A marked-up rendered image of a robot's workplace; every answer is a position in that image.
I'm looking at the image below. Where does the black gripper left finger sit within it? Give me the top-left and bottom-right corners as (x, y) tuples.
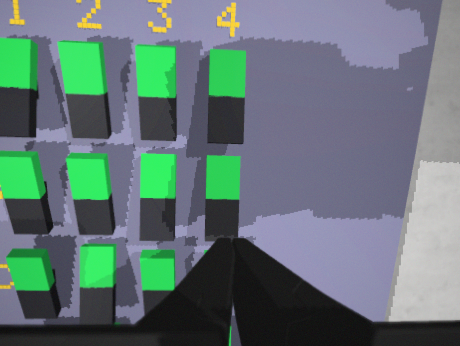
(0, 238), (235, 346)

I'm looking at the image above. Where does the grey switch panel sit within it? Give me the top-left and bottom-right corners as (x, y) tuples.
(0, 0), (442, 325)

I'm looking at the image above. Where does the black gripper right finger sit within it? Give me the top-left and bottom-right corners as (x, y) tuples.
(232, 238), (460, 346)

